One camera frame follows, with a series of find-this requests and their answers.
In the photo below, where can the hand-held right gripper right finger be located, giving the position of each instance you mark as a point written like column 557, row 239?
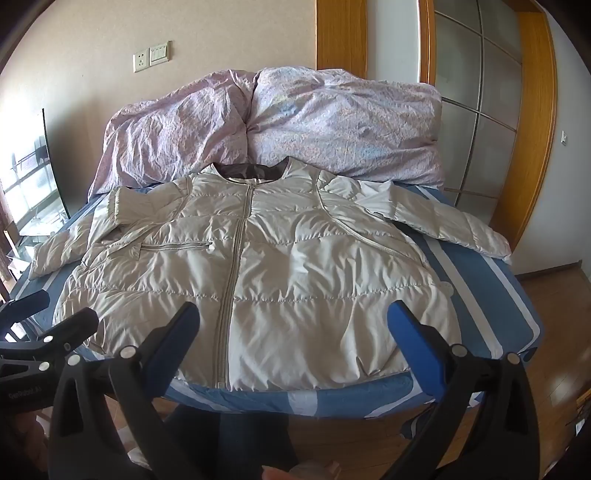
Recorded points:
column 411, row 344

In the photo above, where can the pink crumpled duvet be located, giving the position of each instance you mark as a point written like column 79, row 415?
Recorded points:
column 314, row 124

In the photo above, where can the blue white striped bedsheet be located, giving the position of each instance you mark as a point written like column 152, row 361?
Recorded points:
column 485, row 295

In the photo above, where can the white light switch panel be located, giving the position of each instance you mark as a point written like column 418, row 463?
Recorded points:
column 159, row 51

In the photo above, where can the cream puffer jacket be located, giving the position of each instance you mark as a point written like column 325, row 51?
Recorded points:
column 277, row 258

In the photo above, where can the white wall socket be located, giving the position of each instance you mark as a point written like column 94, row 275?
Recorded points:
column 141, row 60

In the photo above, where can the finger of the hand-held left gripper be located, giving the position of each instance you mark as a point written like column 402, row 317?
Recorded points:
column 27, row 304
column 60, row 330

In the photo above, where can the wooden bedside shelf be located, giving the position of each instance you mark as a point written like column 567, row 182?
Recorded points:
column 535, row 115

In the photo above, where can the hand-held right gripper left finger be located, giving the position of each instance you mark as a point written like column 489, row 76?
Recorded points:
column 181, row 333

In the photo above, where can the wooden door frame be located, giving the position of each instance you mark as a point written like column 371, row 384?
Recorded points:
column 341, row 37

